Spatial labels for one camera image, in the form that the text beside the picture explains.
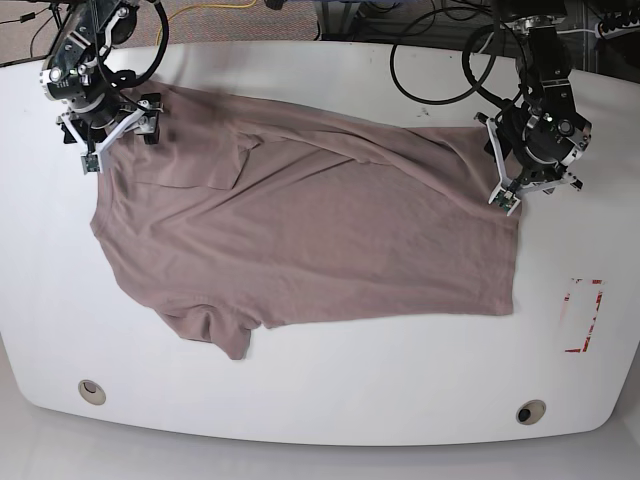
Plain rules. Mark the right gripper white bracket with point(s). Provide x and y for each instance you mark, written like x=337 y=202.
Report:
x=97 y=131

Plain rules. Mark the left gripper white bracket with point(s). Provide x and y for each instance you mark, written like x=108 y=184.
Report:
x=494 y=149

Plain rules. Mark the mauve t-shirt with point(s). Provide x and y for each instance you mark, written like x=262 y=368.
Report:
x=254 y=213

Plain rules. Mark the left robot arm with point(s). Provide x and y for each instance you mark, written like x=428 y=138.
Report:
x=537 y=135

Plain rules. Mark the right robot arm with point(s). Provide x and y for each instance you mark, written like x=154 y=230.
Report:
x=75 y=71

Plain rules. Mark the red tape marking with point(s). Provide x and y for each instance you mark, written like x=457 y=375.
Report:
x=579 y=313

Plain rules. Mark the white power strip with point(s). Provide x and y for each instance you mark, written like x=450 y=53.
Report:
x=612 y=27

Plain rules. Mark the left table grommet hole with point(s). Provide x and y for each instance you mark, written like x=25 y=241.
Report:
x=91 y=392

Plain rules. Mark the table grommet hole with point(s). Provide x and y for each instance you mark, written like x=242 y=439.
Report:
x=91 y=392
x=531 y=412

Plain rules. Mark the right table grommet hole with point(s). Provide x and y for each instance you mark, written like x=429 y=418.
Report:
x=531 y=412

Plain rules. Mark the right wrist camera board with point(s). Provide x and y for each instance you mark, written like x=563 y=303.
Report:
x=91 y=163

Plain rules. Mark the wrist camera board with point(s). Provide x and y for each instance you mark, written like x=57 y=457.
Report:
x=506 y=200
x=91 y=163

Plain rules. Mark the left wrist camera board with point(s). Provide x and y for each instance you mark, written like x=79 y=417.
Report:
x=506 y=200

